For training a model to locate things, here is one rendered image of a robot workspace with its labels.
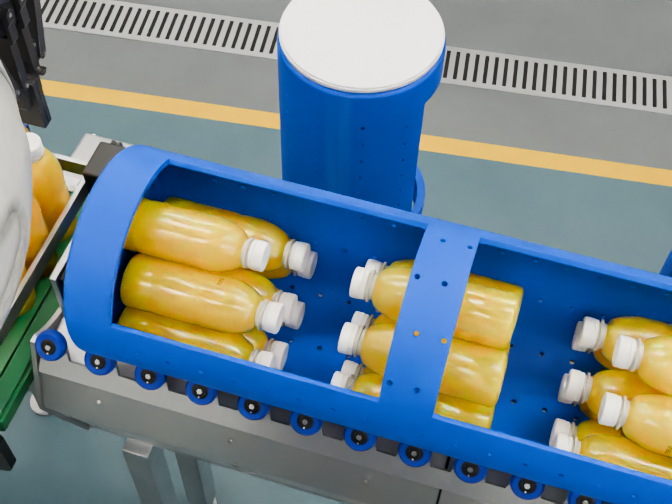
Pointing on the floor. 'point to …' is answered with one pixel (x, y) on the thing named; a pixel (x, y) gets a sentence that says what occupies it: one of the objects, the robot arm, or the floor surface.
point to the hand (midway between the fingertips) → (30, 99)
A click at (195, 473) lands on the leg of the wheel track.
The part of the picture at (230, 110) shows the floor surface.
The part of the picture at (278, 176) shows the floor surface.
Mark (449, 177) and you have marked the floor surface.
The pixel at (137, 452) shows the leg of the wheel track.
